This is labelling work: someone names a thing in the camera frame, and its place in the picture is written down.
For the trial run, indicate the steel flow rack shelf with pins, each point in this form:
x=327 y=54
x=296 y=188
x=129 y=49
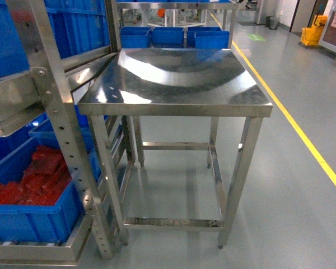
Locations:
x=49 y=50

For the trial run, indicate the red plastic parts pile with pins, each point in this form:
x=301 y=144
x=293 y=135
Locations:
x=38 y=180

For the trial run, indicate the blue bin with red parts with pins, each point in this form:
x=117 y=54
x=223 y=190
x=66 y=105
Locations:
x=53 y=224

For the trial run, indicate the small stainless steel table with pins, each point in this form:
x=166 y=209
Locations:
x=173 y=100

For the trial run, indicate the yellow mop bucket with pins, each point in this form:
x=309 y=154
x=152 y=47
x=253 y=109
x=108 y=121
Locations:
x=311 y=35

